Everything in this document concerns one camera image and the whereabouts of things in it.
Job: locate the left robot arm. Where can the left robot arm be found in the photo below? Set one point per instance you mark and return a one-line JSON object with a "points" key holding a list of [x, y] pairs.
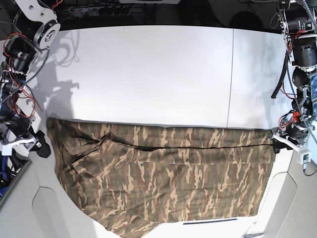
{"points": [[298, 21]]}

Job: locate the black power strip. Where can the black power strip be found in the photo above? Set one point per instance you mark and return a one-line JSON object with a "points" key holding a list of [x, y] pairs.
{"points": [[93, 11]]}

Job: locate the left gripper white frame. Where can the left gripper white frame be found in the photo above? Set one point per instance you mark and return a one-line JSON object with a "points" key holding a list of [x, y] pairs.
{"points": [[292, 137]]}

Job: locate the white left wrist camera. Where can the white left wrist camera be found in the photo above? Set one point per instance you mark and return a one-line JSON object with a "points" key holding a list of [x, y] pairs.
{"points": [[304, 157]]}

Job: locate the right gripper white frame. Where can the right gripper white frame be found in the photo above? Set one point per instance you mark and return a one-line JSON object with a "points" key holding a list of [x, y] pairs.
{"points": [[23, 144]]}

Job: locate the blue and black equipment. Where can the blue and black equipment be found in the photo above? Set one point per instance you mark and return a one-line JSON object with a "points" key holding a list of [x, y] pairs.
{"points": [[10, 167]]}

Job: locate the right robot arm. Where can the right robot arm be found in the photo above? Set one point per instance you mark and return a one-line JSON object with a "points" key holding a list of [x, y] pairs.
{"points": [[35, 26]]}

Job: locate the camouflage T-shirt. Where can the camouflage T-shirt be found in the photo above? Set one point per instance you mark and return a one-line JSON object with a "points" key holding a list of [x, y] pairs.
{"points": [[132, 178]]}

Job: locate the dark round stool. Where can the dark round stool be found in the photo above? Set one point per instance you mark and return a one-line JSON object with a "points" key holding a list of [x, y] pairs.
{"points": [[246, 20]]}

